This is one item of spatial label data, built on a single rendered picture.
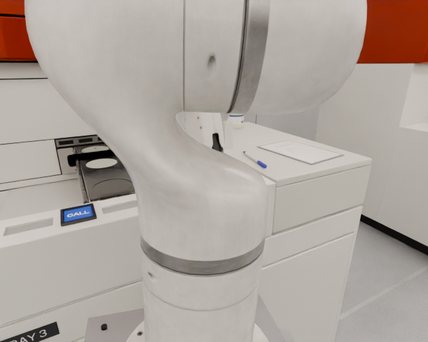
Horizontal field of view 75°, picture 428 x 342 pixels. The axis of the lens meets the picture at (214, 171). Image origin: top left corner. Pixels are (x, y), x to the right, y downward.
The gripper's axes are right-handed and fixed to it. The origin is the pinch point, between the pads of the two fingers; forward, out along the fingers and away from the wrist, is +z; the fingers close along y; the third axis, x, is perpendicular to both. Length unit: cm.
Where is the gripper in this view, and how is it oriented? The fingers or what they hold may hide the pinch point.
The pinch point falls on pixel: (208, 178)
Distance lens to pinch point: 60.4
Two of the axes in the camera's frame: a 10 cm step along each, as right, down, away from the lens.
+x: 8.8, -1.7, 4.4
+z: 1.0, 9.8, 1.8
